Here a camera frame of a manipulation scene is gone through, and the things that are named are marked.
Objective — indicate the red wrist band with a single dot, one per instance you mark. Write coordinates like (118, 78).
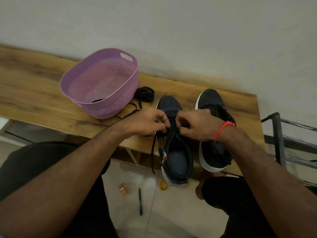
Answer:
(223, 127)

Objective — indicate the person's right leg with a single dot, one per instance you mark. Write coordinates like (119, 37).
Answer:
(237, 203)

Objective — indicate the person's right hand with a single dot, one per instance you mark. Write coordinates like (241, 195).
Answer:
(201, 128)

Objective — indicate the dark blue patched sneaker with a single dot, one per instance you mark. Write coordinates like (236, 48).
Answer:
(177, 156)

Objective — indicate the black metal rack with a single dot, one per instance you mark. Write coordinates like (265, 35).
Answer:
(278, 138)

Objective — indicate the person's right thumb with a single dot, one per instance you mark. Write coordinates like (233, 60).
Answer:
(184, 132)

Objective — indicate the white table frame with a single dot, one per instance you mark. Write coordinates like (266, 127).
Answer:
(132, 156)

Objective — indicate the small yellow jar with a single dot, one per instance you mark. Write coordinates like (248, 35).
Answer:
(163, 185)

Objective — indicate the person's leg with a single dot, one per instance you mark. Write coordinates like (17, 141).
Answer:
(237, 203)
(14, 166)

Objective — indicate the person's left hand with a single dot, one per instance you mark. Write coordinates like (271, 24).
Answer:
(143, 122)

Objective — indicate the small orange object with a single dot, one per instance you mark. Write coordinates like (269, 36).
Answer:
(122, 188)

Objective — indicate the black pen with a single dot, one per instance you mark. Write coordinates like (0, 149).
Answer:
(140, 202)

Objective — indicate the black white-soled sneaker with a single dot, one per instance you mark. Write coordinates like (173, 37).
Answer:
(214, 153)

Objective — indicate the person's left leg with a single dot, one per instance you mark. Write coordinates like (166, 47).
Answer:
(14, 166)

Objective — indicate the person's left thumb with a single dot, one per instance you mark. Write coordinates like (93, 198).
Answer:
(160, 129)

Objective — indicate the person's left forearm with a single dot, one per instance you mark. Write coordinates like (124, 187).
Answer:
(64, 175)

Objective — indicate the person's right forearm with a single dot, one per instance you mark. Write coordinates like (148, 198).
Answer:
(267, 185)

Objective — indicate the bundled black shoelace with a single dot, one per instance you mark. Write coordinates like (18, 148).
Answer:
(145, 94)

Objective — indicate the black shoelace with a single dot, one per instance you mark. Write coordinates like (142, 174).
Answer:
(154, 148)
(145, 94)

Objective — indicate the purple plastic basket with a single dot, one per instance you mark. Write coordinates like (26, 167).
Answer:
(99, 84)

